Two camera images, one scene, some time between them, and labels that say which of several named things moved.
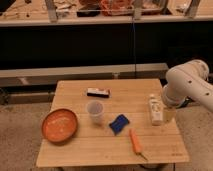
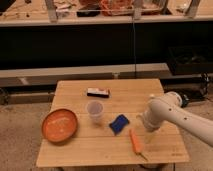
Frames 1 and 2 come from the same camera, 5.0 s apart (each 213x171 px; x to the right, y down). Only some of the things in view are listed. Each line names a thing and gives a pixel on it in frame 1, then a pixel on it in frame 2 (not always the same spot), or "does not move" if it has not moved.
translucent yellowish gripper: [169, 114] -> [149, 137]
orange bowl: [59, 125] does not move
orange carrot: [136, 143] does not move
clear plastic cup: [95, 110] does not move
